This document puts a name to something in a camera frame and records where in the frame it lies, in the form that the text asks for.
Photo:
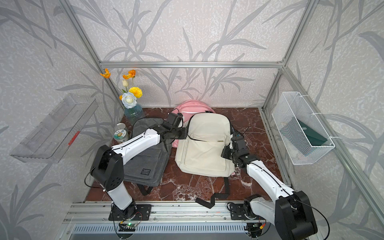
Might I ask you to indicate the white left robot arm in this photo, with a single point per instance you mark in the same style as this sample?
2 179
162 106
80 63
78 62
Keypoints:
108 165

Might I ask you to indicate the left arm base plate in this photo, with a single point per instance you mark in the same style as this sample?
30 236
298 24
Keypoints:
141 212

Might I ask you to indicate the pink backpack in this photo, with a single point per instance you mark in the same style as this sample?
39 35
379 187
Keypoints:
190 108

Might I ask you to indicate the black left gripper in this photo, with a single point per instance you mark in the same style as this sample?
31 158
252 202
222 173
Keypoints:
184 134

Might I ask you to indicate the green box in basket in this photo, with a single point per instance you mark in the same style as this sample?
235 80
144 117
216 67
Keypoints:
302 136

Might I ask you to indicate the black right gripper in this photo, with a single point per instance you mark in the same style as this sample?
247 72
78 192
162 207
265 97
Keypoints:
225 150

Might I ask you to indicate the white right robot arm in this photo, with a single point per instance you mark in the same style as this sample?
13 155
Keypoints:
289 211

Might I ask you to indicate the beige backpack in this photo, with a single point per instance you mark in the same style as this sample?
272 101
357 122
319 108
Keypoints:
208 134

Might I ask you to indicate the blue glass vase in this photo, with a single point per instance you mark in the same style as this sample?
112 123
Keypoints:
134 114

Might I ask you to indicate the sunflower label plastic can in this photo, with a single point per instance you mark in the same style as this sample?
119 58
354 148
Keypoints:
121 136

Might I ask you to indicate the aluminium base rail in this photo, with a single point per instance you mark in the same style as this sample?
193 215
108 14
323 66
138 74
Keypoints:
169 212

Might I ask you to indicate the artificial flower bouquet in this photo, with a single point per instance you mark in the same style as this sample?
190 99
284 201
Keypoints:
128 94

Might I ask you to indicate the clear acrylic wall shelf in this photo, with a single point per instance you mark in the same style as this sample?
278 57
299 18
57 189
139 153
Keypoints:
51 139

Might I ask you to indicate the grey backpack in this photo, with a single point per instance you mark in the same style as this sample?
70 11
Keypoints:
147 168

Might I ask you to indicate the white wire mesh basket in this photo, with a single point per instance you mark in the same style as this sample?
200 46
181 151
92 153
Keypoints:
293 104

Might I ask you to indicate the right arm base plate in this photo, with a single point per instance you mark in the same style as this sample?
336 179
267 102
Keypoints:
237 211

